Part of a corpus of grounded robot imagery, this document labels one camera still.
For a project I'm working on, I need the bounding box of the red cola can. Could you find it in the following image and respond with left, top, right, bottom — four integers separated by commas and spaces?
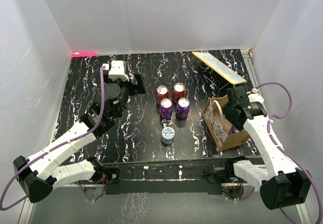
156, 85, 169, 104
172, 83, 185, 103

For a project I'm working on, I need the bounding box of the canvas tote bag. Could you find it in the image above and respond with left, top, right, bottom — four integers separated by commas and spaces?
202, 96, 250, 151

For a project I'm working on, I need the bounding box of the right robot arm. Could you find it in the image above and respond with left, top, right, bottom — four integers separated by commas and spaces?
223, 86, 311, 210

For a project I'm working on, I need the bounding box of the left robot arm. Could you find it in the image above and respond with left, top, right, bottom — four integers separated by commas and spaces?
13, 74, 145, 203

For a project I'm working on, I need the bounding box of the small blue round tin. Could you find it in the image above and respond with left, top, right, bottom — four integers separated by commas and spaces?
161, 127, 175, 145

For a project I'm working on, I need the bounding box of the pink tape strip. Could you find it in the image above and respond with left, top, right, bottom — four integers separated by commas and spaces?
71, 52, 97, 58

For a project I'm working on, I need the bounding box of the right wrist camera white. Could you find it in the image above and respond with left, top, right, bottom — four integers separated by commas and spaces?
247, 87, 264, 106

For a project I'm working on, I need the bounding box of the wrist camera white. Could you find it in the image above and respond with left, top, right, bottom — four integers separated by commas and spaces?
247, 87, 264, 106
102, 60, 129, 81

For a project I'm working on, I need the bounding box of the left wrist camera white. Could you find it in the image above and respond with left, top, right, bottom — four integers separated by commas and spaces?
102, 60, 129, 81

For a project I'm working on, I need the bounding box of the black front rail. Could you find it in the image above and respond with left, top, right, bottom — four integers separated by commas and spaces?
102, 158, 253, 196

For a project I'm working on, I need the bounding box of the aluminium frame rail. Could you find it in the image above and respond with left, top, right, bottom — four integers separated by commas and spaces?
241, 50, 312, 223

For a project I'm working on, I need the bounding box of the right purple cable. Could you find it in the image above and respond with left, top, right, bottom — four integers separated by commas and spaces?
253, 82, 322, 224

